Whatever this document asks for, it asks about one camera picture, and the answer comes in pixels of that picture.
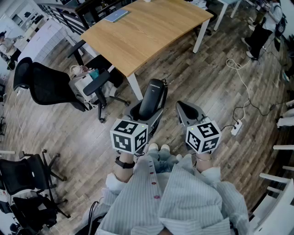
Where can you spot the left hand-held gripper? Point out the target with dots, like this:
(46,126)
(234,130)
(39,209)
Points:
(125,140)

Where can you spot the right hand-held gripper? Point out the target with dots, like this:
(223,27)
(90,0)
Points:
(203,137)

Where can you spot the person's left forearm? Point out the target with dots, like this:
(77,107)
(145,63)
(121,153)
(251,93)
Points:
(124,174)

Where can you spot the person's right forearm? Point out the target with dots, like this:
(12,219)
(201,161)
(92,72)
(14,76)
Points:
(203,166)

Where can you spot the white desk telephone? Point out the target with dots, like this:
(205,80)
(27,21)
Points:
(80,88)

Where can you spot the black mesh office chair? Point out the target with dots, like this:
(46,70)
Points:
(46,85)

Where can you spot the person's left white shoe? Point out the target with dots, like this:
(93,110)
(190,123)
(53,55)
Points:
(153,147)

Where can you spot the person's white shoe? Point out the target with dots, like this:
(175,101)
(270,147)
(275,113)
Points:
(153,147)
(165,147)

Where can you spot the person's right white shoe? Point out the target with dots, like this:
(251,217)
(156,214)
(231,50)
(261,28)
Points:
(165,147)

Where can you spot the blue jeans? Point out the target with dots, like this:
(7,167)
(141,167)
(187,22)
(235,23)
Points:
(163,160)

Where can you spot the white power strip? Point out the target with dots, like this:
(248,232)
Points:
(237,127)

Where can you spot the black wristwatch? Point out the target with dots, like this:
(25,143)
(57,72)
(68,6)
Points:
(124,164)

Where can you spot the teal cloth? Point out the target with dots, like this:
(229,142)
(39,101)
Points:
(93,73)

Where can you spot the pink white pouch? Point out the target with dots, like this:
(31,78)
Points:
(78,69)

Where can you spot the striped light shirt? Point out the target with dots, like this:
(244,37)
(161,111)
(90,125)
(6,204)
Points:
(183,202)

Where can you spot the blue-grey laptop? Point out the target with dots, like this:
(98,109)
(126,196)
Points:
(117,15)

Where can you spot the light blue table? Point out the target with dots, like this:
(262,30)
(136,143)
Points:
(221,13)

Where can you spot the white crumpled clothing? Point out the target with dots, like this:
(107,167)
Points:
(198,3)

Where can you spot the black metal railing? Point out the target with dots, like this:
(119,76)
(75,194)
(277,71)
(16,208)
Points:
(69,16)

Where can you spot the white slatted furniture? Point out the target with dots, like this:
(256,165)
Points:
(275,206)

